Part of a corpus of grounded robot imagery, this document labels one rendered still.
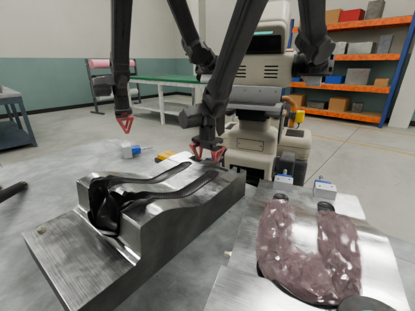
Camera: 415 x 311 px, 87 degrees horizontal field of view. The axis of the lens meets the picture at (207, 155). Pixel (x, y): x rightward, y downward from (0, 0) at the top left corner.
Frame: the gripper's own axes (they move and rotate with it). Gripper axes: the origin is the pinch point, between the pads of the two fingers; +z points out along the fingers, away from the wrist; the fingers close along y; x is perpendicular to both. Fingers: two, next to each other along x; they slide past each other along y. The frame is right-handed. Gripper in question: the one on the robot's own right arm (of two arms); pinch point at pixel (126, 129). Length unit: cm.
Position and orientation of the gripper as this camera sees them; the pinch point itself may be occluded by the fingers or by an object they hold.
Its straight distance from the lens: 101.4
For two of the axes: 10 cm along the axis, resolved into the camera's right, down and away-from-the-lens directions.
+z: 0.0, 9.2, 4.0
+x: 9.1, -1.6, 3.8
